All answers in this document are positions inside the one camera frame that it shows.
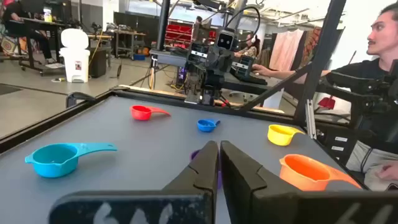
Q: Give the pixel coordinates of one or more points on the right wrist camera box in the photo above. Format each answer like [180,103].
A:
[224,40]

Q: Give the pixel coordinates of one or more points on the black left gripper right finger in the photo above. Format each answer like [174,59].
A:
[248,193]

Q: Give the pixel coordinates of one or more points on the black office desk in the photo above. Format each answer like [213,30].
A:
[46,23]

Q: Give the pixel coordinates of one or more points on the black aluminium table frame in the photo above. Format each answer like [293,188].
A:
[46,123]

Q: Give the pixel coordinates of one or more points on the pink hanging cloth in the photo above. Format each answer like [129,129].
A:
[284,49]

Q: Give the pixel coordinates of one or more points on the yellow measuring cup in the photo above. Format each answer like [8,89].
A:
[278,137]

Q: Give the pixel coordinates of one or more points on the person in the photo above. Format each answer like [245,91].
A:
[15,18]
[363,70]
[248,51]

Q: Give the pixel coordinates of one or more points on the blue measuring cup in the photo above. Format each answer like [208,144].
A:
[206,126]

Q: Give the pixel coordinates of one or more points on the patterned hanging cloth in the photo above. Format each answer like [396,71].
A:
[311,43]

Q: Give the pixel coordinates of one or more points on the red measuring cup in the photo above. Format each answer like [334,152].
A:
[141,113]

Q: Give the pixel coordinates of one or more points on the red plastic object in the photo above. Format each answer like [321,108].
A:
[326,103]

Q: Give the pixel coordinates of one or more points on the purple measuring cup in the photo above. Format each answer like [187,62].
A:
[194,154]

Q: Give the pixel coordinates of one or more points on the teal measuring cup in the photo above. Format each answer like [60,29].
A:
[53,161]

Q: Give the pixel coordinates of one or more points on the silver metal bracket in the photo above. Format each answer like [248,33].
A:
[311,119]

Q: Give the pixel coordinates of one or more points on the blue box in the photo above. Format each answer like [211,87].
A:
[139,57]

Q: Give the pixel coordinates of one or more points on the metal workbench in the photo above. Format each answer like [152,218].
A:
[130,32]

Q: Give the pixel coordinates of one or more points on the white trash bin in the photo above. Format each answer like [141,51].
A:
[74,62]

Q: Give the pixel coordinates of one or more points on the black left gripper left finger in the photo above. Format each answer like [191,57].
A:
[192,186]

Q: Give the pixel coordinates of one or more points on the black box bin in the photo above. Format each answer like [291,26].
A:
[98,62]

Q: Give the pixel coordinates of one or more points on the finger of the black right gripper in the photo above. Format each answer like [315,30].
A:
[213,59]
[226,62]

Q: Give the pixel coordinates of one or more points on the black table clamp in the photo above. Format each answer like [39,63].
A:
[77,97]

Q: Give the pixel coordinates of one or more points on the red storage shelves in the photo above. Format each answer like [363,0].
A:
[175,29]

